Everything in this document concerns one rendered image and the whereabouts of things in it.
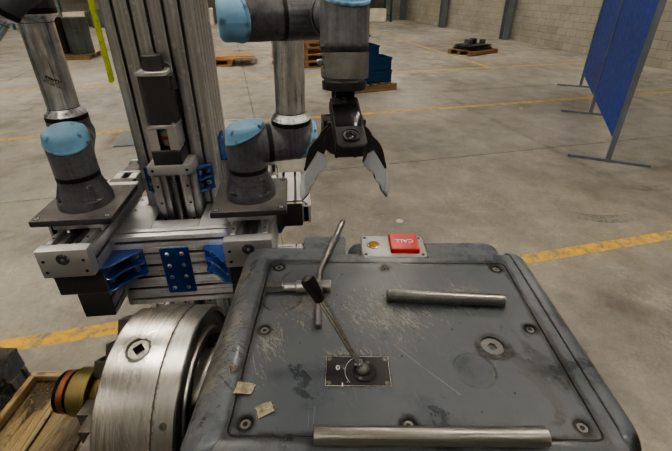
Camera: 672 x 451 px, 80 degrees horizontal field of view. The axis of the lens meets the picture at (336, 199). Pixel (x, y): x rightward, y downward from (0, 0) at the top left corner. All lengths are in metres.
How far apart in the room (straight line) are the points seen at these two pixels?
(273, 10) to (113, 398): 0.64
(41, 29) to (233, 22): 0.80
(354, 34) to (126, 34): 0.86
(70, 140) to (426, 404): 1.09
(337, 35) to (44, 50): 0.97
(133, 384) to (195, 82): 0.89
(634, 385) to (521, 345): 1.93
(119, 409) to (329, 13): 0.65
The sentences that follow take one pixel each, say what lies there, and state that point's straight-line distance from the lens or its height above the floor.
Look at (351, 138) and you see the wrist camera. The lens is 0.57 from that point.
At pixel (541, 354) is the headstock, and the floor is 1.26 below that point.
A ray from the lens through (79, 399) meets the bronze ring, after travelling 0.90.
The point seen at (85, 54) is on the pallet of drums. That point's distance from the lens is 13.18.
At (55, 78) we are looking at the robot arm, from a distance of 1.42.
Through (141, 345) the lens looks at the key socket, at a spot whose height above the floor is 1.23.
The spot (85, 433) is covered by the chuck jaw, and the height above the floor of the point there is 1.10.
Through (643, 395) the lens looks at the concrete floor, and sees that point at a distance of 2.60.
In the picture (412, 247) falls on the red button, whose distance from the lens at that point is 0.84.
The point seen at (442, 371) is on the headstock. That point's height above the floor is 1.26.
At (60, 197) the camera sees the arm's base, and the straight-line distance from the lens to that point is 1.39.
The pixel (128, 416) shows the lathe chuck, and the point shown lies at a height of 1.19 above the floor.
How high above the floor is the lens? 1.74
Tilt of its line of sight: 28 degrees down
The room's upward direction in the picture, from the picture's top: straight up
